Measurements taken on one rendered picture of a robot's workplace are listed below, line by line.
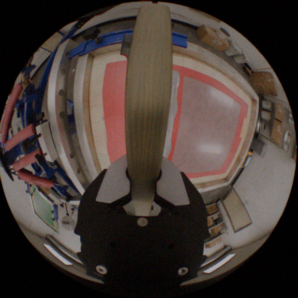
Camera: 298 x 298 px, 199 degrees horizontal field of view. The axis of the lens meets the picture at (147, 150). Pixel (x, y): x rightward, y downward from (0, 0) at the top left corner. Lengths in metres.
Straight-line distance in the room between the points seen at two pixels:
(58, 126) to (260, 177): 4.01
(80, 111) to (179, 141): 0.31
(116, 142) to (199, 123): 0.27
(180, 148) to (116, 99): 0.24
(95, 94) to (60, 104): 0.11
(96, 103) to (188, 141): 0.31
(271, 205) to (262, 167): 1.35
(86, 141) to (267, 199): 4.05
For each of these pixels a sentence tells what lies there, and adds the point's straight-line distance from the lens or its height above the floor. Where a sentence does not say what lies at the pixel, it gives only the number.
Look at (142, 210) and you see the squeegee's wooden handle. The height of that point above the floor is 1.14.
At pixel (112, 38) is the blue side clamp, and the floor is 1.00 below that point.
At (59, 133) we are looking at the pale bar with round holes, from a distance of 0.29.
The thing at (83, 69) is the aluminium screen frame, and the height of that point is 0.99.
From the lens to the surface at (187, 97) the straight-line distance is 0.27.
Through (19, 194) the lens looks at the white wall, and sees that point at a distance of 4.47.
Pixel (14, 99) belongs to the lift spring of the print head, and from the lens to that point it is 0.66.
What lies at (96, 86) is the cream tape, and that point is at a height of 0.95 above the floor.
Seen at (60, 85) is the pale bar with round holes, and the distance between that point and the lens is 0.31.
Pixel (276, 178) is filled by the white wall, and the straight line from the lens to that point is 3.70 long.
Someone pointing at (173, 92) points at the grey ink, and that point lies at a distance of 0.25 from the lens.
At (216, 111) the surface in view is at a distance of 0.33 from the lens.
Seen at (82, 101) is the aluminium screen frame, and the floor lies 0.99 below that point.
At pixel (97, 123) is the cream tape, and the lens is 0.28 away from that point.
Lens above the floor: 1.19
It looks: 61 degrees down
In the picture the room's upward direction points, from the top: 179 degrees clockwise
